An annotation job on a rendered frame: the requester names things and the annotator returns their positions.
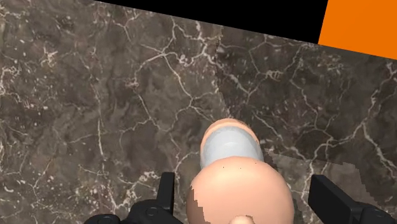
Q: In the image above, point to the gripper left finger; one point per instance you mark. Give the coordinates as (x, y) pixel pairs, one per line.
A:
(166, 192)

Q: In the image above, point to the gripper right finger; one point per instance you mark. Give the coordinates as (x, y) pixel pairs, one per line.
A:
(333, 201)

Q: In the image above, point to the peach and grey figure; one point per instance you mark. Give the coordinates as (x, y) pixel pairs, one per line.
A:
(235, 183)

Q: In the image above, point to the orange robot stand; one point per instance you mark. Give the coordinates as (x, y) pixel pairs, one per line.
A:
(361, 24)

